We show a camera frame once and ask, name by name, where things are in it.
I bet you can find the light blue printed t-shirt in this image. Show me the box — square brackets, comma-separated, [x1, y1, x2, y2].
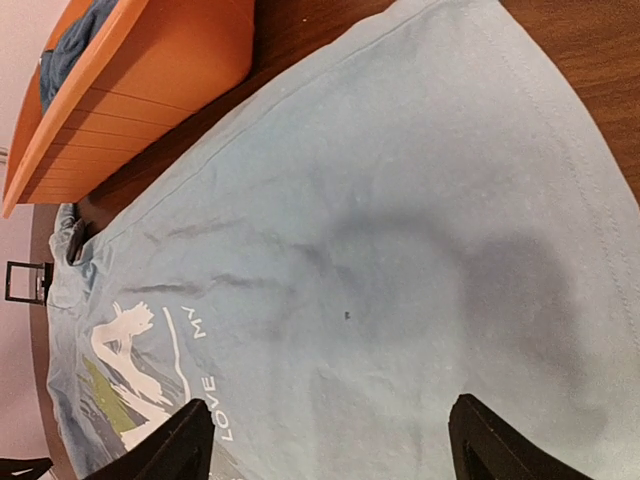
[47, 1, 639, 479]

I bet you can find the dark blue garment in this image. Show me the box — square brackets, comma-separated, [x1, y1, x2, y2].
[39, 0, 118, 114]

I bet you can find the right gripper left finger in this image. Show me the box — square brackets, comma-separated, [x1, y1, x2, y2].
[89, 399, 215, 480]

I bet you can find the black open brooch case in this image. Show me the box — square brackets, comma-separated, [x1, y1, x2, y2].
[4, 261, 54, 305]

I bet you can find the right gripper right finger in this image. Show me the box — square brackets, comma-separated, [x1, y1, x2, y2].
[448, 394, 590, 480]

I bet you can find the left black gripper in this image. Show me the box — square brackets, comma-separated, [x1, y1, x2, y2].
[0, 458, 52, 480]

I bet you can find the orange plastic basin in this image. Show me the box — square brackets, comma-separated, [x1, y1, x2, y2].
[2, 0, 255, 216]

